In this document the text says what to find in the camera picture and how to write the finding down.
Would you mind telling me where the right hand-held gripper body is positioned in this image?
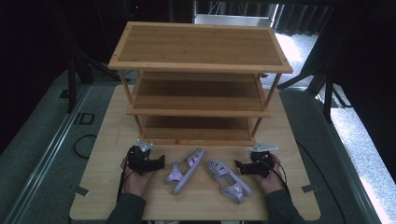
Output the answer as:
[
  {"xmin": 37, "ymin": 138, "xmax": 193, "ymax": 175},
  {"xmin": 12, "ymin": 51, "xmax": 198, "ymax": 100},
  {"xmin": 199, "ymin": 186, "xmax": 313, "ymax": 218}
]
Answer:
[{"xmin": 245, "ymin": 141, "xmax": 280, "ymax": 179}]

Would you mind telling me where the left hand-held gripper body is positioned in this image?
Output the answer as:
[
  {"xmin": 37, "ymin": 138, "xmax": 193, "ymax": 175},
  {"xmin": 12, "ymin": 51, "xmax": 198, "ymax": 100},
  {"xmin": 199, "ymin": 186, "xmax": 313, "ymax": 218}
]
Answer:
[{"xmin": 125, "ymin": 139, "xmax": 158, "ymax": 175}]

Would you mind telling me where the purple jelly sandal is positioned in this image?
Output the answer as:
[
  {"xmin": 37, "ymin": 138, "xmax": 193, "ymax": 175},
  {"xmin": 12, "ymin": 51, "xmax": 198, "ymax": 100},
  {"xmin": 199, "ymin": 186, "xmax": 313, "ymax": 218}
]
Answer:
[
  {"xmin": 164, "ymin": 147, "xmax": 206, "ymax": 196},
  {"xmin": 205, "ymin": 158, "xmax": 253, "ymax": 205}
]

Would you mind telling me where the three-tier wooden shoe rack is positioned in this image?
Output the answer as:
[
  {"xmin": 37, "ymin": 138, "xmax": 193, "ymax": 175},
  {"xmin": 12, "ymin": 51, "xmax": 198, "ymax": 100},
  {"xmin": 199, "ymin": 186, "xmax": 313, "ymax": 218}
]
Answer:
[{"xmin": 107, "ymin": 21, "xmax": 294, "ymax": 147}]

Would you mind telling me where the person's left hand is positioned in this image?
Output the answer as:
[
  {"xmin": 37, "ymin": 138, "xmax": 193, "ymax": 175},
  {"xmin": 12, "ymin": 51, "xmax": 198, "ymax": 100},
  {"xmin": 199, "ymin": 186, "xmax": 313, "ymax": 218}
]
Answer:
[{"xmin": 120, "ymin": 157, "xmax": 157, "ymax": 198}]

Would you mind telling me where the person's right hand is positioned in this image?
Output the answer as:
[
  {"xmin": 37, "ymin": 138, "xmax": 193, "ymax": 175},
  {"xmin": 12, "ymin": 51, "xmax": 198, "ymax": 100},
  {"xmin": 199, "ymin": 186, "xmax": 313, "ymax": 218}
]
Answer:
[{"xmin": 250, "ymin": 153, "xmax": 286, "ymax": 196}]

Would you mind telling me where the grey tape strip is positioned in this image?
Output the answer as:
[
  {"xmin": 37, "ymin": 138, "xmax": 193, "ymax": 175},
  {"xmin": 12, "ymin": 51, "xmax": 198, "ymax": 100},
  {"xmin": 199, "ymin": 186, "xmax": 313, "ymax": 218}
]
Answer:
[
  {"xmin": 68, "ymin": 184, "xmax": 91, "ymax": 198},
  {"xmin": 301, "ymin": 183, "xmax": 320, "ymax": 194}
]

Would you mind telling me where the black metal stand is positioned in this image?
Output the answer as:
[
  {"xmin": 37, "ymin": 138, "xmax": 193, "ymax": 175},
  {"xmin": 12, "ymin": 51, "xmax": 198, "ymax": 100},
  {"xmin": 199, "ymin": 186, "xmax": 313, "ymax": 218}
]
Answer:
[
  {"xmin": 276, "ymin": 6, "xmax": 354, "ymax": 124},
  {"xmin": 49, "ymin": 0, "xmax": 122, "ymax": 114}
]

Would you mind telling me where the grey metal box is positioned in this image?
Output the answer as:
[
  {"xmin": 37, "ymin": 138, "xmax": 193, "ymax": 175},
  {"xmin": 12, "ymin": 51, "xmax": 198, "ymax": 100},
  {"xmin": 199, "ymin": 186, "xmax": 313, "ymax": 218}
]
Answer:
[{"xmin": 193, "ymin": 13, "xmax": 273, "ymax": 28}]

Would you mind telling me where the right hand-held gripper black cable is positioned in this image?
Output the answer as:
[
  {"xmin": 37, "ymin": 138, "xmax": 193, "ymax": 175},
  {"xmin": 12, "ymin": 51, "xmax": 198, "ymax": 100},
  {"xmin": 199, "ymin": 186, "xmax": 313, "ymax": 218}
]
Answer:
[{"xmin": 261, "ymin": 155, "xmax": 292, "ymax": 199}]

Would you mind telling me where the hand-held gripper black cable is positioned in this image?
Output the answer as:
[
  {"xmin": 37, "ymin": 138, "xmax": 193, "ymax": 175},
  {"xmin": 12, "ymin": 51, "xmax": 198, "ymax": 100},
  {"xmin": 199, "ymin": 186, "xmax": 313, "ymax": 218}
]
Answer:
[
  {"xmin": 116, "ymin": 149, "xmax": 133, "ymax": 203},
  {"xmin": 261, "ymin": 155, "xmax": 292, "ymax": 199}
]

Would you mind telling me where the left hand-held gripper black cable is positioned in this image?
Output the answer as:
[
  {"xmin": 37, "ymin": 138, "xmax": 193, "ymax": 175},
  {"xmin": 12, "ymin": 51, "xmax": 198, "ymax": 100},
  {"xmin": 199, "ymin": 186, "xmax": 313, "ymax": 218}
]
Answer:
[{"xmin": 116, "ymin": 149, "xmax": 133, "ymax": 203}]

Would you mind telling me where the long black floor cable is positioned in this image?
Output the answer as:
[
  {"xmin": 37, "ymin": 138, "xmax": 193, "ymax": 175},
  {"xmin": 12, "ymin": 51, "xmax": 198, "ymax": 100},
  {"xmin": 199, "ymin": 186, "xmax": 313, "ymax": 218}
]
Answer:
[{"xmin": 294, "ymin": 140, "xmax": 347, "ymax": 224}]

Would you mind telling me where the looped black floor cable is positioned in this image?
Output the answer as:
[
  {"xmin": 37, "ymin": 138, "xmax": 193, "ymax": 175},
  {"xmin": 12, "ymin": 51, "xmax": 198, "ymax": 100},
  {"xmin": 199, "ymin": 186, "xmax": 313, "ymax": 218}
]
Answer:
[{"xmin": 73, "ymin": 133, "xmax": 98, "ymax": 160}]

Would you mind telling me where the black square floor frame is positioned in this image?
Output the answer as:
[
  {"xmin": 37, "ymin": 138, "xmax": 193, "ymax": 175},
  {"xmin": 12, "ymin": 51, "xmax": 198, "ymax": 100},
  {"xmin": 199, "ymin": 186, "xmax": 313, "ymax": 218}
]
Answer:
[{"xmin": 73, "ymin": 112, "xmax": 96, "ymax": 126}]

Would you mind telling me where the silver floor rail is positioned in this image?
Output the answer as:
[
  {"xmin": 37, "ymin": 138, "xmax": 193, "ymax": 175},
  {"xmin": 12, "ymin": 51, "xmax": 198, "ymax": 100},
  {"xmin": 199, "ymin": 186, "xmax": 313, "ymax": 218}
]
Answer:
[{"xmin": 1, "ymin": 83, "xmax": 92, "ymax": 224}]

